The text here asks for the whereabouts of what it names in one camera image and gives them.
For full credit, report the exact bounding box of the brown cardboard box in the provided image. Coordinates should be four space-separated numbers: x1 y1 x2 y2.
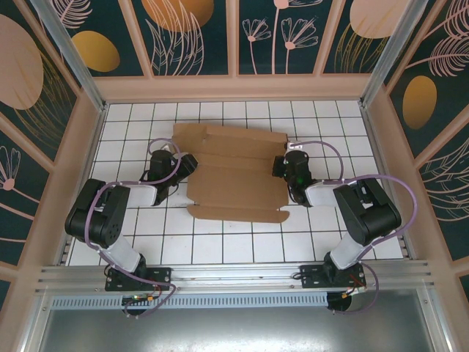
171 123 290 224

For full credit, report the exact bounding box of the grey metal shelf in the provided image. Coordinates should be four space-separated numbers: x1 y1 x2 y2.
21 287 451 352

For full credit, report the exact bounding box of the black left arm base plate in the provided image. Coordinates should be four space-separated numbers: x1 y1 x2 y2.
105 266 173 293

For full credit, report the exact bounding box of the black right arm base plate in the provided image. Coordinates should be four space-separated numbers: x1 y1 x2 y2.
299 263 367 290

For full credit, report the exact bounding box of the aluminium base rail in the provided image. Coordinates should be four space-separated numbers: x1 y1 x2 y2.
34 260 435 294

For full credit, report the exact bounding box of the aluminium side rail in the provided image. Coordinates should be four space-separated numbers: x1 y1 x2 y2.
358 104 413 262
54 104 109 265

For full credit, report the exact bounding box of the orange disc leaves wall panel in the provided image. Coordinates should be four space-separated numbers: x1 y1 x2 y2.
131 0 232 78

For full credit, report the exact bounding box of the two flowers wall panel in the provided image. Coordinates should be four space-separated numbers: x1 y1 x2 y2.
236 0 333 77

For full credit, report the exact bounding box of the orange oval fern wall panel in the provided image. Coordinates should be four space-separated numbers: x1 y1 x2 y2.
384 0 469 161

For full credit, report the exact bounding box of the grey slotted cable duct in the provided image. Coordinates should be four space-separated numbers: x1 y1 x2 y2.
51 291 329 309

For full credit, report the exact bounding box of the aluminium corner post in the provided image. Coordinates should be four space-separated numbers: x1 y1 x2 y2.
31 0 109 113
358 0 428 109

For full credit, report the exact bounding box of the fern leaves wall panel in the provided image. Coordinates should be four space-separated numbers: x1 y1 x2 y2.
416 126 469 263

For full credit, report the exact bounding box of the single flower wall panel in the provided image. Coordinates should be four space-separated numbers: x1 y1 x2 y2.
0 126 54 265

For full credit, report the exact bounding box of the pink disc grass wall panel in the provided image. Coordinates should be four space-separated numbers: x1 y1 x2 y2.
321 0 407 76

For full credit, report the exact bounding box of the large pink disc wall panel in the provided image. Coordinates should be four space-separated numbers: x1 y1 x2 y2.
0 12 80 164

